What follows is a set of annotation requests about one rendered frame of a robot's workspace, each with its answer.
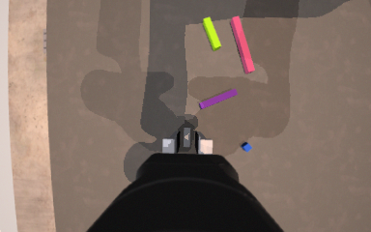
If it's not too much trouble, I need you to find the small blue cube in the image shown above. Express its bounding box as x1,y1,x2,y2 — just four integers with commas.
241,142,252,152

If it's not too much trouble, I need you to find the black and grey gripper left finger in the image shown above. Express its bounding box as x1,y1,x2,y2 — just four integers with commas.
162,131,180,154

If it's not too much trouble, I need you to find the light grey rod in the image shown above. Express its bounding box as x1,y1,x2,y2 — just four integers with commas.
184,127,190,147

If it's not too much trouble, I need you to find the lime green rod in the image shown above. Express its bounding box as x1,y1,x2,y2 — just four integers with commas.
203,17,220,51

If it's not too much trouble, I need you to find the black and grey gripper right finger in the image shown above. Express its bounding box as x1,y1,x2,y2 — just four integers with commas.
195,131,213,155

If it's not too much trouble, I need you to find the purple rod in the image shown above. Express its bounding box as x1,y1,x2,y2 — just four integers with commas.
199,89,238,109

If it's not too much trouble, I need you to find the pink rod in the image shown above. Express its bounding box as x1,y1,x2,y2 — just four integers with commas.
231,16,255,73

